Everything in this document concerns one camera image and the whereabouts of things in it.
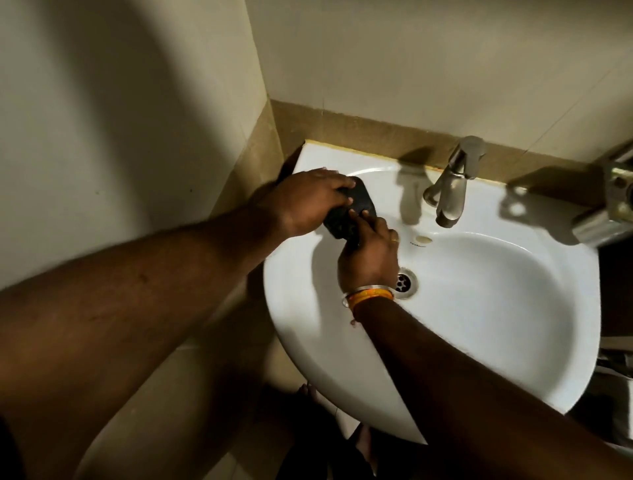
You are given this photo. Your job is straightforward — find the person's left hand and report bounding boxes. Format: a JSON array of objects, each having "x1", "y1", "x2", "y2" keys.
[{"x1": 251, "y1": 167, "x2": 357, "y2": 239}]

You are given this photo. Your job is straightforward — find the person's right forearm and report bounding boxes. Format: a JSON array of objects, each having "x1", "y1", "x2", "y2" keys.
[{"x1": 353, "y1": 296, "x2": 633, "y2": 480}]

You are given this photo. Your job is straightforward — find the chrome wall fixture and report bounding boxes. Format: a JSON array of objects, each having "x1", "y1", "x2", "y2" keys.
[{"x1": 572, "y1": 147, "x2": 633, "y2": 248}]

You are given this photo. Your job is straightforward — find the person's right hand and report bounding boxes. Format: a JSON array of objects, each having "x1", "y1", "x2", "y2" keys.
[{"x1": 337, "y1": 210, "x2": 401, "y2": 295}]

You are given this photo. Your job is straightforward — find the orange thread wristband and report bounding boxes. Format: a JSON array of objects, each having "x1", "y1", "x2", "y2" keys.
[{"x1": 347, "y1": 289, "x2": 395, "y2": 312}]

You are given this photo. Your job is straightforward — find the person's left forearm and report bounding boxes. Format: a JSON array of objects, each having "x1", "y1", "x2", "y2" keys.
[{"x1": 0, "y1": 192, "x2": 278, "y2": 480}]

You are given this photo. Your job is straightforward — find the metal sink drain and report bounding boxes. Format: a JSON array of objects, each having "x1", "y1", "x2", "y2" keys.
[{"x1": 394, "y1": 267, "x2": 419, "y2": 300}]

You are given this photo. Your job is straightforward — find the white ceramic wash basin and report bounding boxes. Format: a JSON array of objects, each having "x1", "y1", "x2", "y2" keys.
[{"x1": 262, "y1": 140, "x2": 602, "y2": 445}]

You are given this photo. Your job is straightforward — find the black scrub pad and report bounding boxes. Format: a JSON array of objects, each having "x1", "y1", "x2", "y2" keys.
[{"x1": 323, "y1": 176, "x2": 377, "y2": 242}]

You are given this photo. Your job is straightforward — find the silver metal faucet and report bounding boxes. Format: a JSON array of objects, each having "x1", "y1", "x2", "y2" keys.
[{"x1": 423, "y1": 135, "x2": 488, "y2": 229}]

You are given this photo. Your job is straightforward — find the silver metal bangle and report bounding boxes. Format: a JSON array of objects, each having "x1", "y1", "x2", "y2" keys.
[{"x1": 342, "y1": 284, "x2": 391, "y2": 309}]

